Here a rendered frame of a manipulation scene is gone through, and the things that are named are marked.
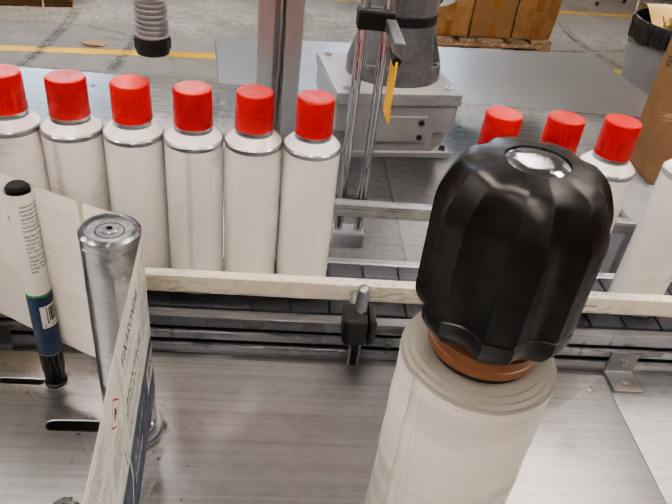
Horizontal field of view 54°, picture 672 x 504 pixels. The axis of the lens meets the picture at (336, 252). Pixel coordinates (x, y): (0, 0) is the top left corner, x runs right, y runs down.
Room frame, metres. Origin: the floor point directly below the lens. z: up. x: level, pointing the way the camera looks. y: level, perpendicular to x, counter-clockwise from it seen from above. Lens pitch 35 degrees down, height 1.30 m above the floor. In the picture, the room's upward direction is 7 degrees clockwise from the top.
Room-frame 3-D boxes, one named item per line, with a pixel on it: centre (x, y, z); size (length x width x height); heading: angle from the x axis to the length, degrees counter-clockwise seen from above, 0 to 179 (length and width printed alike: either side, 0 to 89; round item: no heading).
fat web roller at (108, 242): (0.33, 0.14, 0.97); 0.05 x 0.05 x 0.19
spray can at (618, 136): (0.57, -0.24, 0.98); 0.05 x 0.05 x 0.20
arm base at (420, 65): (1.05, -0.05, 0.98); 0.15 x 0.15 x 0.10
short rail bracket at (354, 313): (0.46, -0.03, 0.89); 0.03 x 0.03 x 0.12; 7
